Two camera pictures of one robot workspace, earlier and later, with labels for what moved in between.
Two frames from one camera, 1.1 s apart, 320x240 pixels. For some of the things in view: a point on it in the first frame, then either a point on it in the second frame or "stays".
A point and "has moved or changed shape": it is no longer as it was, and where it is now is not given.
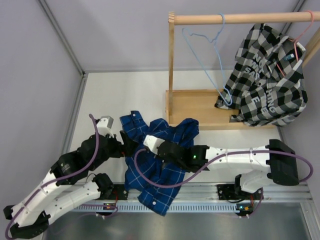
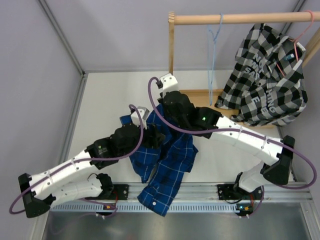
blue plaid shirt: [155, 180] has moved or changed shape
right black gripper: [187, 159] -> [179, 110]
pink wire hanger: [313, 15] stays
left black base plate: [119, 192] stays
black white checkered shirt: [266, 85] stays
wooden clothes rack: [188, 106] stays
